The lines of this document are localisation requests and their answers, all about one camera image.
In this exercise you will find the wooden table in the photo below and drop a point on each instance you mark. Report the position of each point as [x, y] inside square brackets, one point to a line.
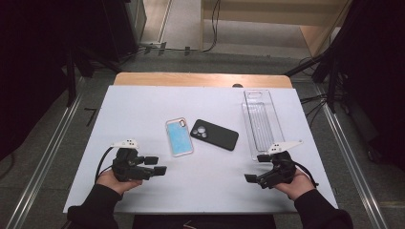
[191, 79]

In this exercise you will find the person's left hand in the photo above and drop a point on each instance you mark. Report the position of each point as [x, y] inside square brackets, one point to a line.
[111, 183]

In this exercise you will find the black curtain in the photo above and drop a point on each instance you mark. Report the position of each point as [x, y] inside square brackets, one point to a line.
[31, 63]
[375, 63]

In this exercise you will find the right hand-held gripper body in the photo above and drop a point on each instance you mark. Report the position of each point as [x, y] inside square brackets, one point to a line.
[280, 171]

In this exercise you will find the light blue phone case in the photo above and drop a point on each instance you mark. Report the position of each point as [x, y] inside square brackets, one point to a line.
[180, 138]

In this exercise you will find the grey cabinet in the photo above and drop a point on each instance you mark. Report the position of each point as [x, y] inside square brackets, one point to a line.
[138, 19]

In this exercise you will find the black phone case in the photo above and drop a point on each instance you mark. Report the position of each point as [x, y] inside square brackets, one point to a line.
[219, 136]

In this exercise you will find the light wooden shelf unit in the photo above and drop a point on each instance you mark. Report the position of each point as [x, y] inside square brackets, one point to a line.
[315, 35]

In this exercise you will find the clear plastic rack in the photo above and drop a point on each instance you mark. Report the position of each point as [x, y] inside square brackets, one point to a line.
[262, 124]

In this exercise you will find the person's right hand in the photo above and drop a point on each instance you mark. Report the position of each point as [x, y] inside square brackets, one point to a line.
[299, 187]

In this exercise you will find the black stand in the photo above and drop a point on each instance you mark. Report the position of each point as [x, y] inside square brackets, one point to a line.
[332, 89]
[70, 82]

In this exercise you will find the metal floor rail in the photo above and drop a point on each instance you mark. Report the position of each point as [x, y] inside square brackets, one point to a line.
[350, 159]
[44, 165]

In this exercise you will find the small dark round knob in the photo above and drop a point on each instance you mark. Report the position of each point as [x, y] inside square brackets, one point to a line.
[237, 85]

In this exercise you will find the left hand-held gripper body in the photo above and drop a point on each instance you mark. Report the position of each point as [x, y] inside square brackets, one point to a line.
[127, 165]

